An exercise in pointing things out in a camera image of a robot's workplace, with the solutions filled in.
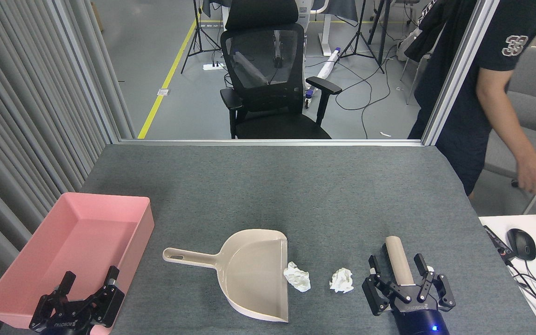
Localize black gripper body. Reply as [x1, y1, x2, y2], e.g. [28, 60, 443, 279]
[30, 307, 96, 335]
[390, 300, 451, 335]

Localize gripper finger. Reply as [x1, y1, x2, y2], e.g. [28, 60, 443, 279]
[362, 255, 413, 317]
[82, 266, 125, 327]
[29, 271, 77, 327]
[413, 254, 456, 312]

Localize white paper ball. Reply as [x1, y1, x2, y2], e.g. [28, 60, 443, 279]
[283, 261, 311, 293]
[329, 268, 355, 294]

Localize beige hand brush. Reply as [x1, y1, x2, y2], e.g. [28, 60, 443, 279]
[382, 236, 415, 286]

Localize beige plastic dustpan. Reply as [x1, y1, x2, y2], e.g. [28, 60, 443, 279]
[162, 228, 289, 323]

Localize pink plastic bin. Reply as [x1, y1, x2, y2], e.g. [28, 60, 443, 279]
[0, 192, 155, 335]

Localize person's right hand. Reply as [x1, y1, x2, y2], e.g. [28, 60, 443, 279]
[516, 151, 536, 200]

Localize black flat device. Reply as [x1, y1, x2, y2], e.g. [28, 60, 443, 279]
[483, 225, 516, 261]

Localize black computer mouse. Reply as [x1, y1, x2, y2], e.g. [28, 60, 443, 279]
[506, 228, 536, 261]

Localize person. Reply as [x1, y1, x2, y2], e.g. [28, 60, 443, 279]
[408, 0, 536, 201]

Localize grey pleated curtain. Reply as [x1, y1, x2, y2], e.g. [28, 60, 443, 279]
[0, 0, 136, 335]

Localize black mesh office chair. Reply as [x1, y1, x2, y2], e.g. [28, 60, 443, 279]
[220, 0, 342, 140]

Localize grey upholstered chair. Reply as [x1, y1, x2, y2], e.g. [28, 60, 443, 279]
[482, 46, 536, 215]

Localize white blue floor device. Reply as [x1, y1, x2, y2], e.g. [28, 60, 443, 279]
[317, 47, 342, 82]

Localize white chair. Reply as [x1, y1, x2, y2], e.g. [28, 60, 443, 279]
[398, 26, 431, 105]

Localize black jacket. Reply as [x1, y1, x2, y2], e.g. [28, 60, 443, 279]
[405, 0, 459, 63]

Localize black tripod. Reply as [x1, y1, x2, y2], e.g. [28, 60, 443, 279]
[340, 0, 386, 74]
[181, 0, 222, 74]

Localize white stand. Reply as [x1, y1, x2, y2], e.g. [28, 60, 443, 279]
[296, 0, 338, 57]

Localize black desk cable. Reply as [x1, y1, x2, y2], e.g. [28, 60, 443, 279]
[504, 257, 536, 310]

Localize black floor cable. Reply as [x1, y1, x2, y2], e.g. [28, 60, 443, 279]
[333, 44, 420, 139]

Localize silver frame rail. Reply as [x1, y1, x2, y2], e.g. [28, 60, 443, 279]
[119, 138, 424, 147]

